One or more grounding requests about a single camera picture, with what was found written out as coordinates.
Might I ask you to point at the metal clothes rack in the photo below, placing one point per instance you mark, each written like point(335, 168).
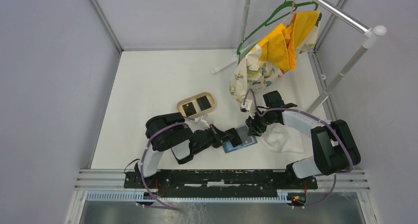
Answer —
point(371, 37)

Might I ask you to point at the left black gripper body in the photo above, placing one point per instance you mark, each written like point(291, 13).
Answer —
point(213, 139)

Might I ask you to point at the beige oval tray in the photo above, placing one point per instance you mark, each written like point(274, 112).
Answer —
point(193, 99)

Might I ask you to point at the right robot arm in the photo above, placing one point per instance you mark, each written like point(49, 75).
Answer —
point(334, 148)

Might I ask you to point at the green clothes hanger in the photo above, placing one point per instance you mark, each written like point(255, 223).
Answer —
point(272, 19)

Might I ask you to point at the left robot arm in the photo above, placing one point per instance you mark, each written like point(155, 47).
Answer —
point(171, 132)

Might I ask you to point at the white cloth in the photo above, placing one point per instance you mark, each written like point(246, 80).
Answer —
point(280, 138)

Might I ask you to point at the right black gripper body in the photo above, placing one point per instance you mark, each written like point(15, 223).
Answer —
point(261, 122)

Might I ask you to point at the blue card holder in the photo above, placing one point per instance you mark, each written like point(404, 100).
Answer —
point(227, 146)

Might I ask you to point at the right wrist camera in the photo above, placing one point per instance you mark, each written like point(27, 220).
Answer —
point(247, 106)

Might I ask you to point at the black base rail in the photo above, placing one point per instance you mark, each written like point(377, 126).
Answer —
point(219, 183)

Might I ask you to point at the dinosaur print yellow garment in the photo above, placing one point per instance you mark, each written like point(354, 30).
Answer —
point(275, 54)

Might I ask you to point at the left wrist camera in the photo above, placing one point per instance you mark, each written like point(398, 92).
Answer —
point(202, 121)

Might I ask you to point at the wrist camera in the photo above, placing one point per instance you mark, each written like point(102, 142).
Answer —
point(247, 106)
point(202, 121)

